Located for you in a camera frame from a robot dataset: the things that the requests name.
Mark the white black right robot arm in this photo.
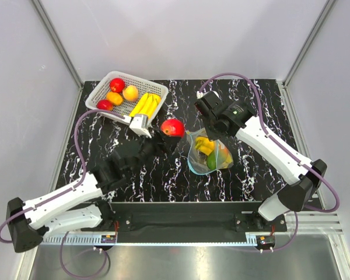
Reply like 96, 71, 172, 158
195, 91, 327, 231

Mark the clear zip top bag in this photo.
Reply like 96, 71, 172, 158
185, 128, 233, 176

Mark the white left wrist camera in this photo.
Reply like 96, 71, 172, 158
129, 114, 152, 138

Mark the red apple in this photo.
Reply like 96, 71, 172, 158
160, 118, 185, 137
109, 78, 125, 93
96, 99, 114, 111

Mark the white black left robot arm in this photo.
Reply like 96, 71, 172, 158
6, 130, 182, 253

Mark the red apple in basket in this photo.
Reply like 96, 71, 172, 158
109, 78, 125, 93

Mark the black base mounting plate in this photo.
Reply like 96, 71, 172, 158
82, 201, 287, 233

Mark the orange green mango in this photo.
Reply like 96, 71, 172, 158
206, 147, 232, 170

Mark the aluminium frame rail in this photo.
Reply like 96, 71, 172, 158
26, 211, 344, 249

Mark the white perforated plastic basket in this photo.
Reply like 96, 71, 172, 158
85, 71, 169, 126

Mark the yellow peach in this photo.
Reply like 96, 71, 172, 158
122, 85, 139, 102

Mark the yellow banana bunch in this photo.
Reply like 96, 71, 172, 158
195, 136, 218, 156
129, 93, 161, 118

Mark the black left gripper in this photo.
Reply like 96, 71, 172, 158
128, 129, 181, 178

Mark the small orange mango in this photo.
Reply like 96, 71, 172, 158
106, 92, 124, 106

